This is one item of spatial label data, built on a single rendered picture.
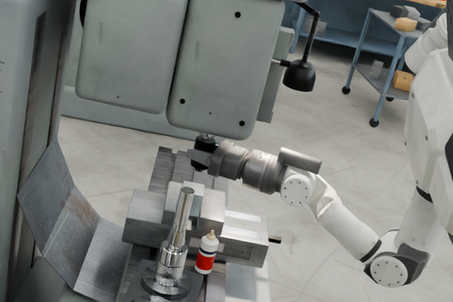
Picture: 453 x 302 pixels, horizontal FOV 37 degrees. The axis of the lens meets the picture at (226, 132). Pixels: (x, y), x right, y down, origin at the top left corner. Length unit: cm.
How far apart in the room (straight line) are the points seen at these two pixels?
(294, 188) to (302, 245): 231
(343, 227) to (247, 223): 31
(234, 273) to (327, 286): 173
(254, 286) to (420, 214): 53
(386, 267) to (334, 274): 213
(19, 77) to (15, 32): 9
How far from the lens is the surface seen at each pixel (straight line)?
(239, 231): 166
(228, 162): 147
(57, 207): 166
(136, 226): 162
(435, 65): 108
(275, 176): 146
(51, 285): 182
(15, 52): 127
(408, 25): 572
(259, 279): 178
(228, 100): 137
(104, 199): 371
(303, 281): 345
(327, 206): 151
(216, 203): 167
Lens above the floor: 187
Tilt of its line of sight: 23 degrees down
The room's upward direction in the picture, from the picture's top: 14 degrees clockwise
